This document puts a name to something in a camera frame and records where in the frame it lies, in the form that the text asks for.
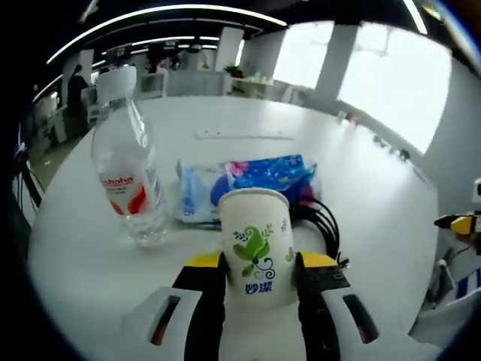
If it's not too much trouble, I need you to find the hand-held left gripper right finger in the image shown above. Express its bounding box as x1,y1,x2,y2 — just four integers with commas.
292,250,380,361

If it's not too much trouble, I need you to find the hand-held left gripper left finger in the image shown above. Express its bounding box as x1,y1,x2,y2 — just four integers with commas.
123,252,228,361

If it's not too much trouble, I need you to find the black cable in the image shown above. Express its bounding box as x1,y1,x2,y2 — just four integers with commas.
289,187,352,270

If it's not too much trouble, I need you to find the white paper cup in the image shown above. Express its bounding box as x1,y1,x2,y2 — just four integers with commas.
217,189,300,313

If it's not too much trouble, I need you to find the pale blue wet wipes packet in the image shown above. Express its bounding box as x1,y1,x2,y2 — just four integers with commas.
173,159,236,226

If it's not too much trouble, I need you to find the blue floral tissue packet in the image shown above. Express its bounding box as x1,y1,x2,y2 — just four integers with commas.
219,153,320,200

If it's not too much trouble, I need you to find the clear plastic bottle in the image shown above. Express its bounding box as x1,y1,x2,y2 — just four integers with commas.
91,66,168,247

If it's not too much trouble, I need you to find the person's right hand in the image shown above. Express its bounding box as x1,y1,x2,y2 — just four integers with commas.
455,232,481,256

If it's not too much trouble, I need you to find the blue striped cloth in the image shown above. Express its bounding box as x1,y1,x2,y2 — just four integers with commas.
456,269,481,295

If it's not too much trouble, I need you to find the person's white coat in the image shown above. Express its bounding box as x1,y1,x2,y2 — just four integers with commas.
409,289,481,347

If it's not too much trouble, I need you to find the white power strip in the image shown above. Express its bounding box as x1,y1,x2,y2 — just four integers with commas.
194,129,294,141

